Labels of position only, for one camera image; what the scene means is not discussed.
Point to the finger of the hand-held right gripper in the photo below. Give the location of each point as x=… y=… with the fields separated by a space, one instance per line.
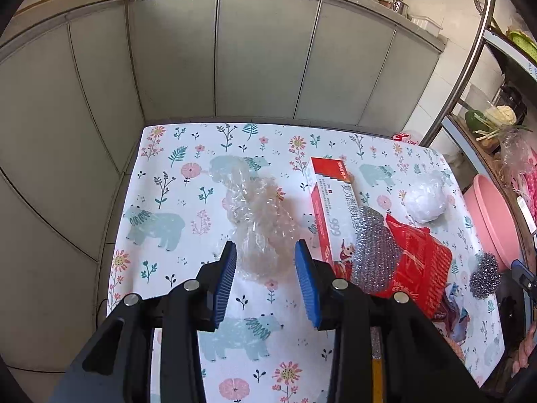
x=524 y=275

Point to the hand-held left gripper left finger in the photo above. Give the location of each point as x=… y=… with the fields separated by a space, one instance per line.
x=226 y=285

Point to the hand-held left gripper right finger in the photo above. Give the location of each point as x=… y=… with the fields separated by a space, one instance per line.
x=304 y=289

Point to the pink plastic basin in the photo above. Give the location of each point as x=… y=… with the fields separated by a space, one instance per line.
x=491 y=218

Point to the silver scouring cloth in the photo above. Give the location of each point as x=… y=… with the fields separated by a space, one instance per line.
x=375 y=247

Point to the red printed paper bag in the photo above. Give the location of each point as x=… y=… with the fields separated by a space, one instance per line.
x=423 y=268

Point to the steel wool scourer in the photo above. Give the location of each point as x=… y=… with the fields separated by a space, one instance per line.
x=484 y=277

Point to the cartoon printed packet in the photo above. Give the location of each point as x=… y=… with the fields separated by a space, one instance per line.
x=457 y=319

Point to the pink dotted cloth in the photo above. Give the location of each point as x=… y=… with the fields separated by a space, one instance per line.
x=528 y=193

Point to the floral printed tablecloth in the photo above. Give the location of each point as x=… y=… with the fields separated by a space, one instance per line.
x=188 y=201

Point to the red white carton box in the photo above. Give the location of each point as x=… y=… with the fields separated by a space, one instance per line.
x=331 y=201

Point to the clear plastic bag with food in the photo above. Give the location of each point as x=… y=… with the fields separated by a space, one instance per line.
x=518 y=153

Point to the white crumpled plastic bag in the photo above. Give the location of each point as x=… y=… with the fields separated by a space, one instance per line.
x=423 y=203

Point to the green onion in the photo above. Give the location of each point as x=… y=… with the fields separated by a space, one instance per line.
x=499 y=132

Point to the cauliflower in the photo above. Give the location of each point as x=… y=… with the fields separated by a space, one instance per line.
x=501 y=115

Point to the green pepper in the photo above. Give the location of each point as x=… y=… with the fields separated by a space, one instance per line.
x=475 y=119

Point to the black blender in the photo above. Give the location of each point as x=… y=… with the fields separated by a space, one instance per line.
x=514 y=96

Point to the red white plastic bag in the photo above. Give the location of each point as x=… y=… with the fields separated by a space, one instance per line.
x=405 y=137

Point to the metal shelf rack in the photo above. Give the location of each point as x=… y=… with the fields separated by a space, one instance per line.
x=470 y=67

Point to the green plastic colander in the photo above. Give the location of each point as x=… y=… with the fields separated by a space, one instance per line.
x=522 y=40

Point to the grey kitchen cabinet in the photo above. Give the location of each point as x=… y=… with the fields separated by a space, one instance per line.
x=251 y=50

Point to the white plastic tray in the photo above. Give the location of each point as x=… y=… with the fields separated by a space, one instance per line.
x=426 y=25

